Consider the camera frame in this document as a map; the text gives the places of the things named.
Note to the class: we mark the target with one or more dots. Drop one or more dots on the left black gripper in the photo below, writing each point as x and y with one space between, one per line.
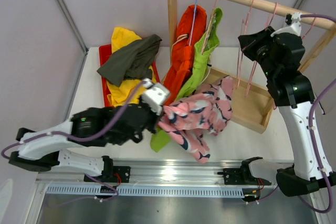
154 116

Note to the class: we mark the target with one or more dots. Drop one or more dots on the dark olive shorts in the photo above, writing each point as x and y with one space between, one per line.
132 61

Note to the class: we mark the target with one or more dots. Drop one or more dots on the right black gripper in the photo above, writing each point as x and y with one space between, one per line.
250 42

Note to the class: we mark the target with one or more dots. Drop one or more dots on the lime green shorts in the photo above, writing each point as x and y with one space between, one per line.
200 61

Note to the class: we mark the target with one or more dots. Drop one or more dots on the blue wire hanger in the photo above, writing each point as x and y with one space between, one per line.
193 22

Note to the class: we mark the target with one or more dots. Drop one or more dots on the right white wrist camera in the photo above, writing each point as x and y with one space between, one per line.
293 26

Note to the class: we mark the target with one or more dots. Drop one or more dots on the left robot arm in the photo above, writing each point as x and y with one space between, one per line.
40 151

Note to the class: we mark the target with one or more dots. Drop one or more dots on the wooden clothes rack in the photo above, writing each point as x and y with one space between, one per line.
267 6

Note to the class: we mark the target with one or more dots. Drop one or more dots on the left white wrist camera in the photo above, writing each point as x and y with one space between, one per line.
155 95

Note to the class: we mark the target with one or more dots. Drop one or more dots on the yellow shorts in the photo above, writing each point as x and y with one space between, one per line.
118 95

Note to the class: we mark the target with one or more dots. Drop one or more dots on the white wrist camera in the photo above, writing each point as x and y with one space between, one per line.
293 26
155 95

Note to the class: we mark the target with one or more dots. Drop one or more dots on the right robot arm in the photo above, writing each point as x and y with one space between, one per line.
279 56

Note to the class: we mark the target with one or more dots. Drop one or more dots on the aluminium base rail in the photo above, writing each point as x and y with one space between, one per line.
166 172

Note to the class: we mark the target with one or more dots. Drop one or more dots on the pink patterned shorts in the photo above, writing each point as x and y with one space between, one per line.
208 110

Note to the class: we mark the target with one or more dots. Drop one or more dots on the red plastic tray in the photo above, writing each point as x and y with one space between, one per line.
105 51

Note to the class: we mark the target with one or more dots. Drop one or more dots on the orange shorts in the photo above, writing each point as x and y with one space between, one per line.
182 55

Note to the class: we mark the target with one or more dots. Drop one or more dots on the slotted cable duct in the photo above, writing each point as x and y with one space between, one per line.
155 191

